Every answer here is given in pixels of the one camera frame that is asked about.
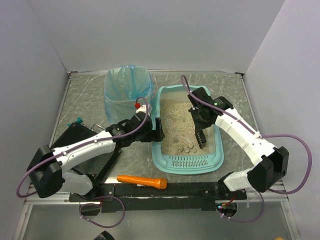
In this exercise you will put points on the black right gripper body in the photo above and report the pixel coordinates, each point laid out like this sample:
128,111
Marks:
200,125

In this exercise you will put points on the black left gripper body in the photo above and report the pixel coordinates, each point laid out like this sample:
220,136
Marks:
155,129

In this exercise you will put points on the black litter scoop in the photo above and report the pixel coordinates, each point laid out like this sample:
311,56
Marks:
200,136

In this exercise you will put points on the light blue litter box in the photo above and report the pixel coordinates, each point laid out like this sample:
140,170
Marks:
188,164

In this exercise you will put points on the trash bin with blue bag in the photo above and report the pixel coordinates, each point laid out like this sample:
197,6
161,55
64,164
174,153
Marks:
122,86

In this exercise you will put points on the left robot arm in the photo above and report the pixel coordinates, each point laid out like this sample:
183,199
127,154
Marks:
49,169

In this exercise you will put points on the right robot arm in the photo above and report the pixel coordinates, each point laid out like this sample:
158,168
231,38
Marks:
269,162

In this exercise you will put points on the grey litter clump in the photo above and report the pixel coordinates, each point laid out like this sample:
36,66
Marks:
175,139

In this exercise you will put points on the litter clump ball front left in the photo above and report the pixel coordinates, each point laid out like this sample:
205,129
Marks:
180,150

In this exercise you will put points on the litter clump ball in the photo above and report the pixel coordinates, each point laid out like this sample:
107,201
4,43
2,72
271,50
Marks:
180,150
187,150
191,146

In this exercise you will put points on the litter clump ball front right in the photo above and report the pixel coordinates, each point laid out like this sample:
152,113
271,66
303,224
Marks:
187,150

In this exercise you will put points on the litter clump ball middle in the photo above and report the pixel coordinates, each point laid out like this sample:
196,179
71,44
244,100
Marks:
191,146

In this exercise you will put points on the orange toy microphone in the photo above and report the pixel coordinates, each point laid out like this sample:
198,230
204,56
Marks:
158,183

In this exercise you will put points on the black ribbed case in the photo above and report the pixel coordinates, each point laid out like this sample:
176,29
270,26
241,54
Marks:
97,166

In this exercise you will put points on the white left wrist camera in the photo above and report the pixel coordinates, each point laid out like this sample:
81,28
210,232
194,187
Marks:
144,108

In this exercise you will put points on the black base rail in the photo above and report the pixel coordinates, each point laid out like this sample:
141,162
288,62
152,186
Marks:
177,196

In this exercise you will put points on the aluminium frame rail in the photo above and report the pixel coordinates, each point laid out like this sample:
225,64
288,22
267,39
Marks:
46,197

